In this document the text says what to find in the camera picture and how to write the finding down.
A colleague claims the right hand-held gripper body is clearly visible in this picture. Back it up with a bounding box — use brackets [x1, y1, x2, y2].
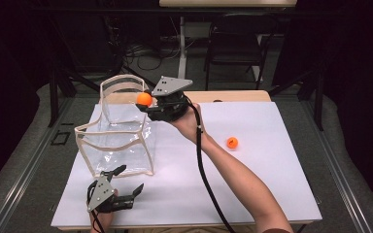
[145, 75, 194, 122]

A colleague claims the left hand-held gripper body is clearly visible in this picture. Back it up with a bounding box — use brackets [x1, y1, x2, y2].
[85, 175, 135, 215]

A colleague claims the white desk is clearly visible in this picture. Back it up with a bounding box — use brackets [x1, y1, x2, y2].
[158, 0, 298, 83]

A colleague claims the light wooden table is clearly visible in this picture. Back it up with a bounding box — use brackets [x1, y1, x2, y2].
[56, 89, 315, 231]

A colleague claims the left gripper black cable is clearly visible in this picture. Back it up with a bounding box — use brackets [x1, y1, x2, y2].
[90, 210, 107, 233]

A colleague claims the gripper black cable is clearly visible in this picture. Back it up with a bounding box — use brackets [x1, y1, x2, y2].
[184, 95, 237, 233]
[90, 210, 107, 233]

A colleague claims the bundle of floor cables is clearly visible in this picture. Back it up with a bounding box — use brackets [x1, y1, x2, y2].
[122, 35, 183, 72]

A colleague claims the person's left hand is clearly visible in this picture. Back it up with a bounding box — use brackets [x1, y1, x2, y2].
[89, 211, 116, 233]

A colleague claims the person's right hand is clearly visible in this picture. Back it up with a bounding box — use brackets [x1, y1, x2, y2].
[169, 102, 214, 148]

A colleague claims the clear bag with beige trim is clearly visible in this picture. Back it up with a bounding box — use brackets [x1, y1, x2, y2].
[74, 73, 159, 179]

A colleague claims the black floor socket frame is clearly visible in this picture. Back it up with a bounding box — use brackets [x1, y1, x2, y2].
[51, 129, 72, 147]

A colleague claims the plain orange ball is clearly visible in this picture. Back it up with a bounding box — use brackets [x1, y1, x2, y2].
[136, 91, 153, 108]

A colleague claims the white table sheet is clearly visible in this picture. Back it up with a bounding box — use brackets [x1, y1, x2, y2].
[51, 101, 323, 228]

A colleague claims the black folding chair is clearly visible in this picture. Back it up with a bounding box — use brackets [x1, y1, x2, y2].
[203, 13, 280, 91]

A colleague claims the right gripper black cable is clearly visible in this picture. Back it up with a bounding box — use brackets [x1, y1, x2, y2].
[184, 95, 237, 233]

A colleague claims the orange ball with dark mark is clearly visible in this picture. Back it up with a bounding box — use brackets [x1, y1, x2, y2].
[225, 136, 240, 150]

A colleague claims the black metal stand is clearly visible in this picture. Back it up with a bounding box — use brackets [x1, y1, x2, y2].
[47, 64, 79, 128]
[268, 69, 324, 132]

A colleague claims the metal floor rail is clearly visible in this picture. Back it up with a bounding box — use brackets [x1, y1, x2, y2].
[302, 98, 372, 233]
[0, 96, 76, 233]

